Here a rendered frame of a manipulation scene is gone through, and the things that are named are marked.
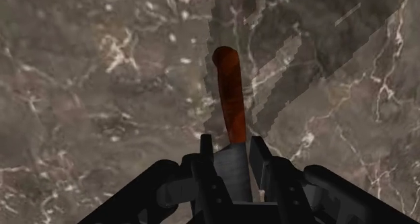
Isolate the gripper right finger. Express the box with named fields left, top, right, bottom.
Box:
left=248, top=135, right=420, bottom=224

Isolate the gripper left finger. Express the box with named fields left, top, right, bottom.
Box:
left=77, top=133, right=234, bottom=224

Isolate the knife with reddish wooden handle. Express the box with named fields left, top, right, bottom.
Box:
left=211, top=46, right=254, bottom=203

